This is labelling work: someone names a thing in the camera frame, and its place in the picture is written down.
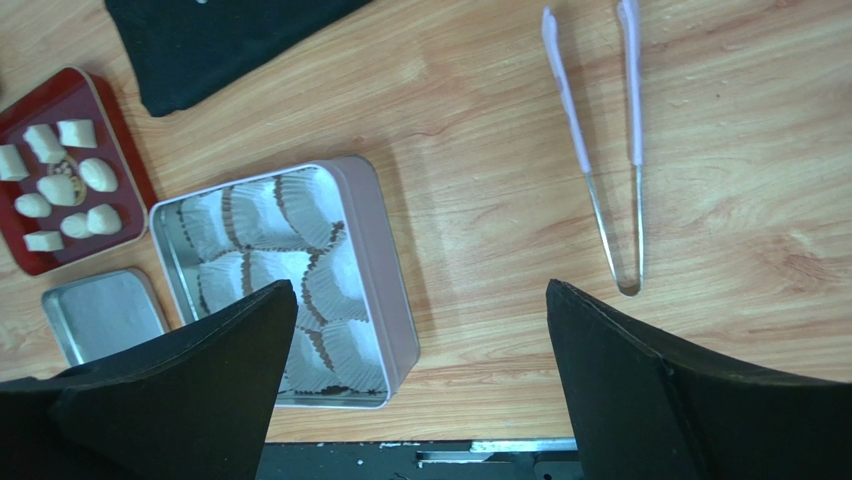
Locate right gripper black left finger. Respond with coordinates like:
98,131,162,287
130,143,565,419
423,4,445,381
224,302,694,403
1,281,298,479

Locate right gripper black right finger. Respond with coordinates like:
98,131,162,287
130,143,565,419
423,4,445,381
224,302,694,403
546,280,851,479

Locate white rectangular chocolate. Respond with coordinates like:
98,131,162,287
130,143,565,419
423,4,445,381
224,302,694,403
23,231,65,252
23,124,67,164
0,145,30,182
56,119,98,149

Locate pink handled metal tongs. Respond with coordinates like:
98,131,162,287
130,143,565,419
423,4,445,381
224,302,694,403
541,0,646,297

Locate white heart chocolate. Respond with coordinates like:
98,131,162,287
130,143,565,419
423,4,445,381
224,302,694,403
86,204,123,235
36,174,77,207

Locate white oval chocolate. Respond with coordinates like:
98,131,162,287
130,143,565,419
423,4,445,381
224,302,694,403
60,212,93,240
78,158,119,193
14,193,52,218

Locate silver tin lid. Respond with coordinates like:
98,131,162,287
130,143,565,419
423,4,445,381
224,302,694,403
41,268,170,367

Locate pink metal tin box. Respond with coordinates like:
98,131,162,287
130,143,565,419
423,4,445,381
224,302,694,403
149,155,420,409

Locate red lacquer tray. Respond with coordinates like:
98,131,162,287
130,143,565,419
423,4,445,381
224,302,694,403
1,66,157,277

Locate black cloth placemat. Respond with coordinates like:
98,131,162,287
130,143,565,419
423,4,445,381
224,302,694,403
104,0,365,117

